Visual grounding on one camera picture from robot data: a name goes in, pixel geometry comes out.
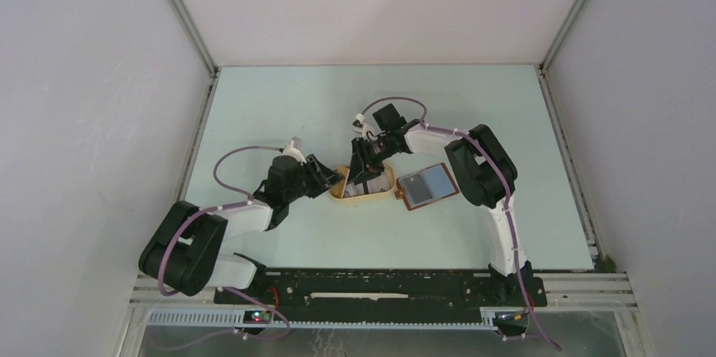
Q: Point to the stack of white cards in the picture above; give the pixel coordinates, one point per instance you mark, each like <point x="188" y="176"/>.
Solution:
<point x="381" y="184"/>

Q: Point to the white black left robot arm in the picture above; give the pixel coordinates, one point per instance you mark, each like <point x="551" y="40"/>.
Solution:
<point x="184" y="254"/>

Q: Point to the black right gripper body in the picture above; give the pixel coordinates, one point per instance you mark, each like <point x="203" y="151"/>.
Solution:
<point x="374" y="153"/>

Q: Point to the aluminium frame rail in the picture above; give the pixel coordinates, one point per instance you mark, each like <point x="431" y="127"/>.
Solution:
<point x="565" y="292"/>

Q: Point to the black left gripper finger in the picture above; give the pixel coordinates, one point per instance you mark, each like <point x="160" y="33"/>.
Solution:
<point x="322" y="182"/>
<point x="317" y="167"/>

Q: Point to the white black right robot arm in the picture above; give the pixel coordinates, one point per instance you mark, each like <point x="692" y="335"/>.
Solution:
<point x="481" y="167"/>

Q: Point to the beige plastic card tray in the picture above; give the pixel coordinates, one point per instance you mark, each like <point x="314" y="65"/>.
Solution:
<point x="336" y="192"/>

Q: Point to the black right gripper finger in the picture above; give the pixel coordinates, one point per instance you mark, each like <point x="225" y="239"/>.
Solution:
<point x="371" y="171"/>
<point x="354" y="173"/>

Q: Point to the brown leather card holder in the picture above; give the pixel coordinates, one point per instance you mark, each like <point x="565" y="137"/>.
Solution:
<point x="400" y="193"/>

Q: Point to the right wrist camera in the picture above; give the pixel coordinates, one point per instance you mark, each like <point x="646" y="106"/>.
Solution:
<point x="363" y="128"/>

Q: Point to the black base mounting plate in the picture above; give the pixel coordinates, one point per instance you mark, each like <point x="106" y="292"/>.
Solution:
<point x="392" y="296"/>

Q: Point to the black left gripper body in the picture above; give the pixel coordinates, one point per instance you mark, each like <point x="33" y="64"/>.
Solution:
<point x="299" y="190"/>

